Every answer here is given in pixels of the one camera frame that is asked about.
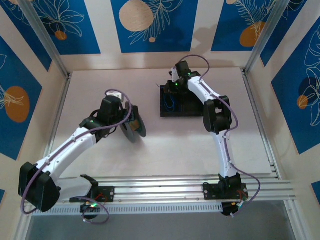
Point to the black plastic tray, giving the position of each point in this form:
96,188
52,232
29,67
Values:
190,107

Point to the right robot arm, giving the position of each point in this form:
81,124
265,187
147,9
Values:
225,155

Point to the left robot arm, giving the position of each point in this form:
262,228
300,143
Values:
67,147

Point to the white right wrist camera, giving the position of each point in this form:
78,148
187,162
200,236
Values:
174,75

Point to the aluminium table side rail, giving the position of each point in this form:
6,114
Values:
267,150
61,105

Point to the aluminium frame post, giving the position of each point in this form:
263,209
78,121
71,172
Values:
267,32
42,32

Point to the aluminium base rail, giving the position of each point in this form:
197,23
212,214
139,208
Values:
160,190

